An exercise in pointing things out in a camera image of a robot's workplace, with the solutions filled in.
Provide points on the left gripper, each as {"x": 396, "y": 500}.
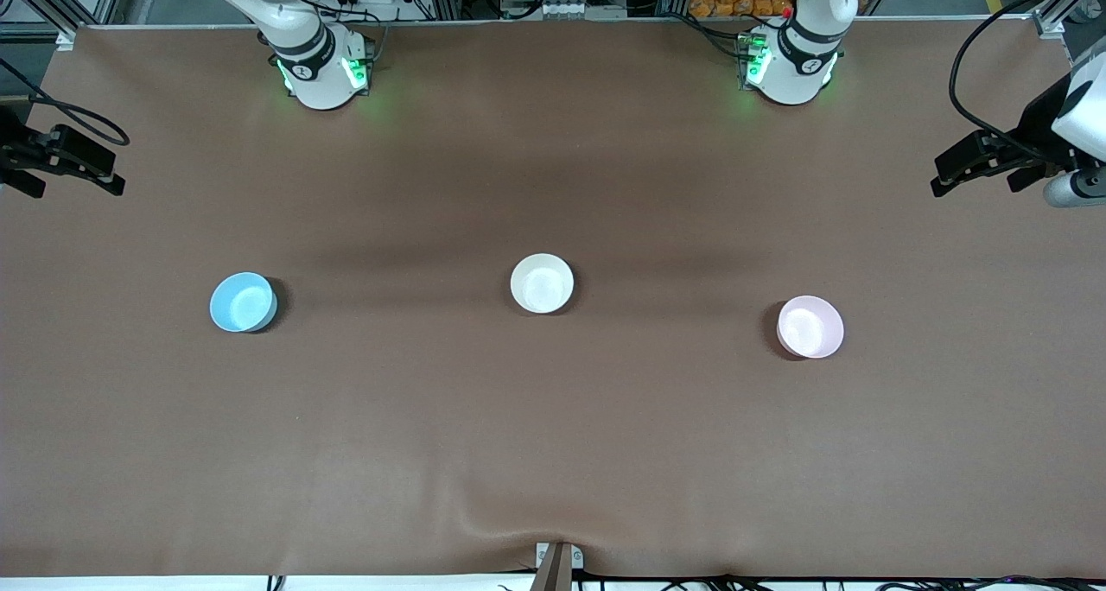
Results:
{"x": 1033, "y": 130}

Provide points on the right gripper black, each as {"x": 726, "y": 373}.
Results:
{"x": 17, "y": 149}

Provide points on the light blue bowl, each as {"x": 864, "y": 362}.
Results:
{"x": 242, "y": 302}

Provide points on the pink bowl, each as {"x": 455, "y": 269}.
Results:
{"x": 810, "y": 327}

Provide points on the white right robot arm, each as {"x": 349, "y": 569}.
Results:
{"x": 318, "y": 64}

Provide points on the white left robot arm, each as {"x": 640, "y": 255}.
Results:
{"x": 791, "y": 64}

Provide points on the white cup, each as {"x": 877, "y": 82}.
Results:
{"x": 542, "y": 283}

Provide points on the brown table mat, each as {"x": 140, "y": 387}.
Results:
{"x": 553, "y": 435}

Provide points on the aluminium frame profile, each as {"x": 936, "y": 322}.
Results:
{"x": 43, "y": 3}
{"x": 1058, "y": 12}

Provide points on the metal table edge bracket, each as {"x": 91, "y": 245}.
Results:
{"x": 557, "y": 565}

